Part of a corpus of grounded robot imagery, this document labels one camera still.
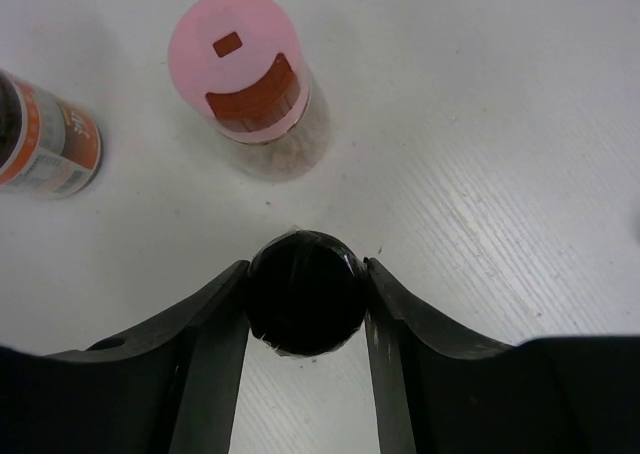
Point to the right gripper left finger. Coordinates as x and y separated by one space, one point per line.
167 385

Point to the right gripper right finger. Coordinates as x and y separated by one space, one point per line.
440 387

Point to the small black pepper grinder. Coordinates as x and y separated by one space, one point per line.
306 294

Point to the dark jar white lid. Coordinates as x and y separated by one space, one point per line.
50 148

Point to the pink lid spice bottle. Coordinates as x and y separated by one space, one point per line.
239 64

